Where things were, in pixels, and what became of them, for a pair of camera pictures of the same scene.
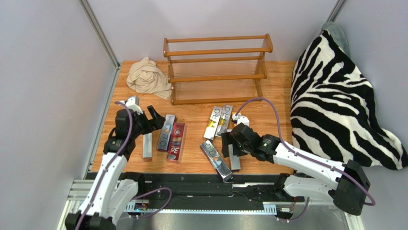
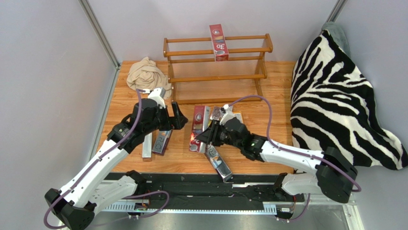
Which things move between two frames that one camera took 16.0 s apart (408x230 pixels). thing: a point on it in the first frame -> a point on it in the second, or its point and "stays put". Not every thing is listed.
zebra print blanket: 333,111 stays put
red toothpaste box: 147,145 stays put
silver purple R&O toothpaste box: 216,161 stays put
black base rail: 203,190 stays put
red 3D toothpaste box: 234,160 -> 201,121
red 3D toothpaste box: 175,146 -> 220,44
